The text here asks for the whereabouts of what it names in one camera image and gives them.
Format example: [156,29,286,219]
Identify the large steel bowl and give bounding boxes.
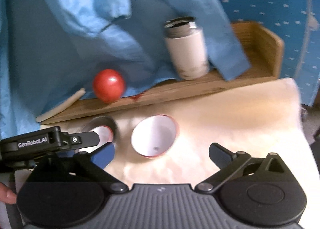
[82,115,119,146]

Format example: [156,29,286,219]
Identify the white bowl red rim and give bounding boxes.
[131,114,180,158]

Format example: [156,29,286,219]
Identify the white plate red rim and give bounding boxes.
[91,126,113,151]

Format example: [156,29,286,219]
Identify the person's left hand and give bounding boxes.
[0,183,17,204]

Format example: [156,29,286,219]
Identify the cream table cloth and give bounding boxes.
[106,78,319,228]

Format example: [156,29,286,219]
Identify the red tomato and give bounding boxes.
[92,69,125,104]

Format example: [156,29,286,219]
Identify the blue cloth backdrop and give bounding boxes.
[1,0,319,139]

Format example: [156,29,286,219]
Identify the wooden tray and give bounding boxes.
[42,21,285,125]

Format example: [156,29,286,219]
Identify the white steel tumbler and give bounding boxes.
[164,16,209,80]

